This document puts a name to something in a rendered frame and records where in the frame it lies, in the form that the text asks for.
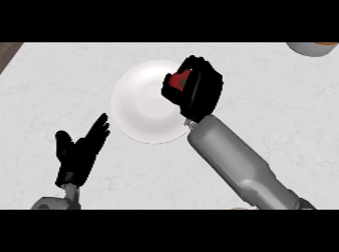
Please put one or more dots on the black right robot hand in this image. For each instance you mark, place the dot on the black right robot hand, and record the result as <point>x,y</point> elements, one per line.
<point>200,92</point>

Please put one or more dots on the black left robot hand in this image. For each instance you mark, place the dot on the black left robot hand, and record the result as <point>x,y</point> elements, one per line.
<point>78,154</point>

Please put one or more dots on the red tomato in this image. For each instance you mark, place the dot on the red tomato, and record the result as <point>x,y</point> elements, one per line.
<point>181,79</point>

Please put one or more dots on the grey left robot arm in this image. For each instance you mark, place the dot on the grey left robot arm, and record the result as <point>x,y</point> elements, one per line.
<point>59,200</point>

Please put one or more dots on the white round plate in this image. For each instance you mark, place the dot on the white round plate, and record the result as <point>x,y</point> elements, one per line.
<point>145,105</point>

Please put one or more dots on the pale grey round bowl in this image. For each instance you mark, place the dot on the pale grey round bowl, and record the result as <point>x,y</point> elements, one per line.
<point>312,48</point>

